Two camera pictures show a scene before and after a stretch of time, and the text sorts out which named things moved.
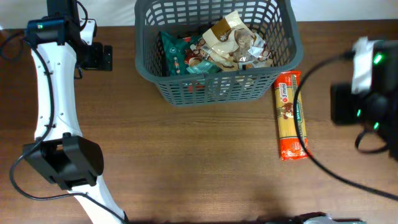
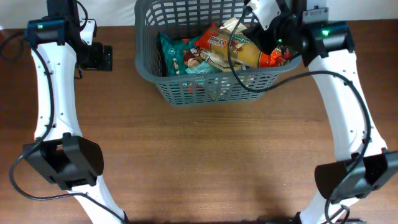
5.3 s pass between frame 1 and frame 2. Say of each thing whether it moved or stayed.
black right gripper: moved
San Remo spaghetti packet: moved
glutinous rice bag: moved
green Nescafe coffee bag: stayed
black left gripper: stayed
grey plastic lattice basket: stayed
